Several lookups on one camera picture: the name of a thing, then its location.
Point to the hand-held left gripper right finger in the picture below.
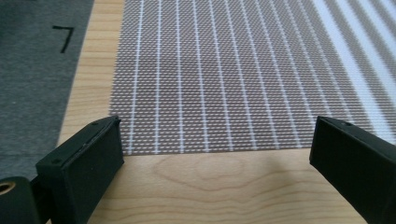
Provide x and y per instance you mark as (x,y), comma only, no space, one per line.
(355,161)

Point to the grey felt mat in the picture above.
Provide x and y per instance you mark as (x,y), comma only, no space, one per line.
(34,84)

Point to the brown woven striped placemat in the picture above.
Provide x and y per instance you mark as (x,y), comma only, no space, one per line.
(236,74)

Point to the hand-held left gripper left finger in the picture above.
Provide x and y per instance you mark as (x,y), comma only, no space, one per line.
(81,169)

